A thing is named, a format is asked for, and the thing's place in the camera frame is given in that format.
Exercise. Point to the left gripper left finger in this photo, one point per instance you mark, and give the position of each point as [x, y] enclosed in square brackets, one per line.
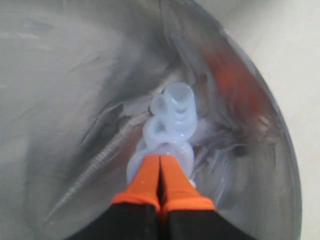
[133, 212]

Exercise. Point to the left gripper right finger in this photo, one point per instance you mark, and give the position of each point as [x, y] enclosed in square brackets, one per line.
[188, 214]

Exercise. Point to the blue soap blob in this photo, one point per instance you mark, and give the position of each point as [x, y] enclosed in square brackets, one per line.
[168, 130]

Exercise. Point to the round stainless steel plate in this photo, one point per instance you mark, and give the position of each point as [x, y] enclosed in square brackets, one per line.
[76, 81]

